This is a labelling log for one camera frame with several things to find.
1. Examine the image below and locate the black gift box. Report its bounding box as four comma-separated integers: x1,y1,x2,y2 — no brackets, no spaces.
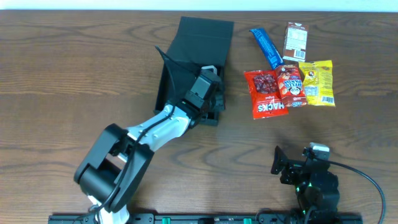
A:
154,16,234,126

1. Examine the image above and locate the red Hacks candy bag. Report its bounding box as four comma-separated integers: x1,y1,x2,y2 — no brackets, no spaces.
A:
244,70,289,119

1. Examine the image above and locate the blue cookie packet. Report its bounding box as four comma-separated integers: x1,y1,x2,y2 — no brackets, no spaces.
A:
250,28,284,70

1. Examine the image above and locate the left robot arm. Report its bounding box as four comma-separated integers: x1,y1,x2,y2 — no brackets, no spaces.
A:
73,66,222,223

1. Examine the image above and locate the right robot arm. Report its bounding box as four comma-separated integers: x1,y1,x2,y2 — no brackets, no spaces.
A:
271,142,340,223

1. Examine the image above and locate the Hello Panda biscuit box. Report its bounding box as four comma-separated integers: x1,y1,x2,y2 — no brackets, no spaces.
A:
275,65,308,107

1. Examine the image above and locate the yellow snack bag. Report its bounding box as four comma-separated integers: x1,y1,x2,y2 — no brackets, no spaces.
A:
298,60,335,106

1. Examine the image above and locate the brown drink carton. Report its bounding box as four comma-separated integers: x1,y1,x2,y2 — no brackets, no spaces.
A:
282,22,309,62

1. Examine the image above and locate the right black cable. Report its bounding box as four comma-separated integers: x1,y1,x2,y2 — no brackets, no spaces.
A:
328,160,387,224

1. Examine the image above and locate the black cable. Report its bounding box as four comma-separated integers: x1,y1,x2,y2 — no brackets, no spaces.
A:
328,160,387,224
72,45,200,224

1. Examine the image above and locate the left black cable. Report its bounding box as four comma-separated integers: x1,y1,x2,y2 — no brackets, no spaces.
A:
72,45,200,224

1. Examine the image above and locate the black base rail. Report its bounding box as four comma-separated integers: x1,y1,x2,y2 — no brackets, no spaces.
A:
47,213,363,224

